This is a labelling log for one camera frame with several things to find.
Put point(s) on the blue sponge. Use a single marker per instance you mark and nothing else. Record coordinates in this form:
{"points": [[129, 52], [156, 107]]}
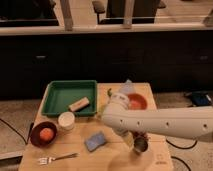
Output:
{"points": [[95, 141]]}

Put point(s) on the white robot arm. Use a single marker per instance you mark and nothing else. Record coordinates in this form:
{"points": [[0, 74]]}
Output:
{"points": [[190, 123]]}

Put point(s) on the green chili pepper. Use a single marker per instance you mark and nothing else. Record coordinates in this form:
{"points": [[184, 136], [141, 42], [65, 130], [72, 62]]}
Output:
{"points": [[109, 92]]}

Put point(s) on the wooden block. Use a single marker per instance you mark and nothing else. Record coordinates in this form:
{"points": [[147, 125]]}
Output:
{"points": [[79, 104]]}

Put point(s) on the orange bowl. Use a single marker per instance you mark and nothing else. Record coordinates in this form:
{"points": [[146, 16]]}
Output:
{"points": [[137, 102]]}

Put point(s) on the green plastic tray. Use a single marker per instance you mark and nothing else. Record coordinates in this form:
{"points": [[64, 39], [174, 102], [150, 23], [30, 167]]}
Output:
{"points": [[61, 94]]}

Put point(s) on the white round container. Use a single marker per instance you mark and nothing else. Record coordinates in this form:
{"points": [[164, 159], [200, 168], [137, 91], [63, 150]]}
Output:
{"points": [[66, 120]]}

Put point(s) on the brown pine cone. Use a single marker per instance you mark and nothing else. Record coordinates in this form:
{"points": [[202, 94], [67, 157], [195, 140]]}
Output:
{"points": [[138, 134]]}

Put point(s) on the metal cup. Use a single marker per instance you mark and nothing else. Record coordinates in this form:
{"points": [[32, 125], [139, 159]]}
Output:
{"points": [[140, 145]]}

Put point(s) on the black office chair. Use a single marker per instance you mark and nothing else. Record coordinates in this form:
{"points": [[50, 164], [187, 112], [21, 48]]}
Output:
{"points": [[127, 12]]}

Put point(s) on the orange fruit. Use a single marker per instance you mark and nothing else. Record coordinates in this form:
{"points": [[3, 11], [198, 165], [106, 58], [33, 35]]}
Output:
{"points": [[46, 134]]}

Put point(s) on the dark brown bowl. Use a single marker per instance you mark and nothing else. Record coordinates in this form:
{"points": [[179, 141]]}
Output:
{"points": [[35, 134]]}

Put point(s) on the blue box on floor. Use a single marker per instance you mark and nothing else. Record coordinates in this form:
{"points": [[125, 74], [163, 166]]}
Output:
{"points": [[201, 99]]}

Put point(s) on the silver fork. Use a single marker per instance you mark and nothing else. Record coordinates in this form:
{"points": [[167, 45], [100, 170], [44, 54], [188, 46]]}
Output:
{"points": [[48, 160]]}

